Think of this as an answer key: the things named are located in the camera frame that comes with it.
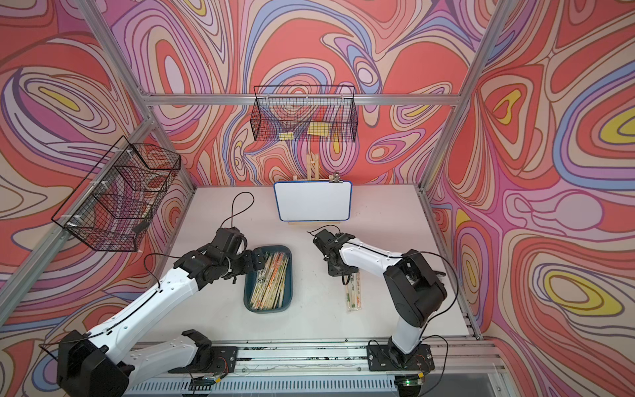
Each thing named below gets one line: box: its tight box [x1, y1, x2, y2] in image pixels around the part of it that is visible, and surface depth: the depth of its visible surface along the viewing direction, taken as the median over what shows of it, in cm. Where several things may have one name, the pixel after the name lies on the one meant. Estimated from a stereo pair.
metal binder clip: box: [329, 171, 344, 184], surface depth 89 cm
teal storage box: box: [269, 244, 293, 314], surface depth 88 cm
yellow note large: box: [306, 121, 330, 137], surface depth 92 cm
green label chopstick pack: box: [346, 272, 359, 312], surface depth 86 cm
